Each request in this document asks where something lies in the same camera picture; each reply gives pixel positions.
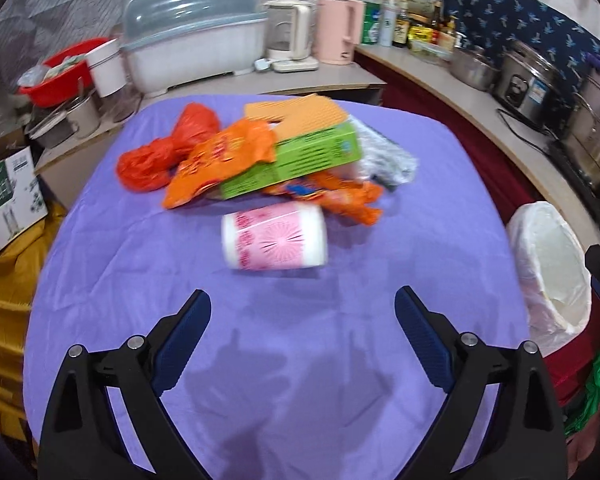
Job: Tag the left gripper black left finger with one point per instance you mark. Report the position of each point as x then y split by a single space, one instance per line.
81 438

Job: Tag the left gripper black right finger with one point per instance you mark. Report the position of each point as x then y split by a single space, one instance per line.
525 436

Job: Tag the green white milk carton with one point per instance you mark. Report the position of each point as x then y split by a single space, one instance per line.
382 160

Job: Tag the orange snack wrapper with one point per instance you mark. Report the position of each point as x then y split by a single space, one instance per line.
348 198

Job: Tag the red plastic bag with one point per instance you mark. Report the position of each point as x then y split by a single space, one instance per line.
151 166

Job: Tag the pink white tissue roll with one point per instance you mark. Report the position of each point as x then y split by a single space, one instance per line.
284 236

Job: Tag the green cardboard tea box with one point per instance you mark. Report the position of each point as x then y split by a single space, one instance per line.
297 157

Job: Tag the orange foam net sleeve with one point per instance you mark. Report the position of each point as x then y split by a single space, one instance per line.
297 116

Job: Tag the orange snack bag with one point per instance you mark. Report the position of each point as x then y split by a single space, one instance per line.
228 153

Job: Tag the white lined trash bin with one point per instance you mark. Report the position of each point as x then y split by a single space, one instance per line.
552 275

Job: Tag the black induction cooktop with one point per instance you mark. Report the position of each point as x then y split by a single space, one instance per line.
588 192

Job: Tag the steel stacked steamer pot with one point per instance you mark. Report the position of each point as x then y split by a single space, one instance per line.
582 136

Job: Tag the yellow cloth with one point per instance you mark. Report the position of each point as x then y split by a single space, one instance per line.
21 263

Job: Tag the steel rice cooker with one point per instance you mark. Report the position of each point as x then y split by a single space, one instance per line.
527 84

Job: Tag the purple tablecloth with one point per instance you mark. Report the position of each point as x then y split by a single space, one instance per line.
300 374

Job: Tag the small steel pot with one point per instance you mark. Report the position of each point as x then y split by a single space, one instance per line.
472 67

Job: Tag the white printed cardboard box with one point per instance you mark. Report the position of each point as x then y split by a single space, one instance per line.
21 199

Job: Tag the dark soy sauce bottle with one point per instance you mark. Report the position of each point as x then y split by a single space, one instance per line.
401 26

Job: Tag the steel mug with utensils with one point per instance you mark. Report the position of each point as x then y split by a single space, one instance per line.
83 115

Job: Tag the white cylindrical bottle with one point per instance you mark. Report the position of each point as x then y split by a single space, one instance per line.
389 12

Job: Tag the green tin can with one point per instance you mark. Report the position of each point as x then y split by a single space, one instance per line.
370 30

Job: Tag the red plastic basin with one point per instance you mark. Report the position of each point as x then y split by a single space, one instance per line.
67 84

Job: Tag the pink electric kettle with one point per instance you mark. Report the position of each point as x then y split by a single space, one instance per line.
338 30

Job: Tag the white plastic cup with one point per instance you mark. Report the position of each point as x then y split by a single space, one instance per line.
106 68

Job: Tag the white power plug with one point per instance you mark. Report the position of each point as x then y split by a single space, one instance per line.
262 65

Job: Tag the white glass electric kettle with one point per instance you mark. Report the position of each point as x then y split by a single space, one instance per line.
289 36

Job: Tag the grey lidded dish rack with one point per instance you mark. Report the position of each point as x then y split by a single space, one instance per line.
172 42

